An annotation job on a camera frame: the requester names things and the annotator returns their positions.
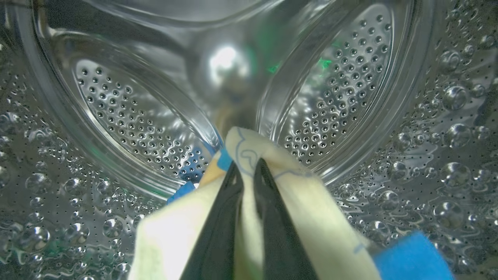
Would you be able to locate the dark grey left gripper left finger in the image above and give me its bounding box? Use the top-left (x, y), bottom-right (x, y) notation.
top-left (180, 161), bottom-right (245, 280)

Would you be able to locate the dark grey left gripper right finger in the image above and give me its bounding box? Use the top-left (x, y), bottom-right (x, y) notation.
top-left (254, 157), bottom-right (319, 280)

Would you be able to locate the cream yellow printed garment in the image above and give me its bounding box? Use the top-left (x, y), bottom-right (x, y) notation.
top-left (128, 126), bottom-right (456, 280)

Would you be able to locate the yellow cloth with blue trim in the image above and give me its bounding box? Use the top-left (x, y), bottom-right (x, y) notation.
top-left (0, 0), bottom-right (498, 280)

